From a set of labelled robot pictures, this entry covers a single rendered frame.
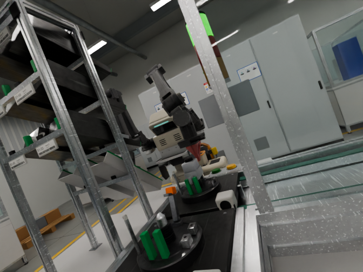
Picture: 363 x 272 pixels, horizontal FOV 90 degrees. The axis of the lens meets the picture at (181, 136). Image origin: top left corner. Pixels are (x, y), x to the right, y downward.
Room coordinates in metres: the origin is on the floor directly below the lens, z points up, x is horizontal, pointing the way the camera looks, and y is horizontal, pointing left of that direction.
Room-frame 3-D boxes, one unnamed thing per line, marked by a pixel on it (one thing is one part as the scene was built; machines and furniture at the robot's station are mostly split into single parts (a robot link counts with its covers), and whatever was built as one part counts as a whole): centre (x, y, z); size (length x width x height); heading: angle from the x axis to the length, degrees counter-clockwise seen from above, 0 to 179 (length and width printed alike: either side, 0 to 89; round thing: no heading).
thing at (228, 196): (0.47, -0.05, 0.97); 0.05 x 0.05 x 0.04; 68
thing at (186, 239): (0.36, 0.10, 1.01); 0.24 x 0.24 x 0.13; 68
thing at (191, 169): (0.59, 0.01, 1.06); 0.08 x 0.04 x 0.07; 158
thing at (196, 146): (0.72, -0.02, 1.10); 0.07 x 0.07 x 0.09; 69
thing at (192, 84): (3.81, -0.58, 1.13); 0.94 x 0.54 x 2.25; 71
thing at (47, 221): (4.57, 4.16, 0.20); 1.20 x 0.80 x 0.41; 161
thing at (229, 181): (0.60, 0.01, 0.96); 0.24 x 0.24 x 0.02; 68
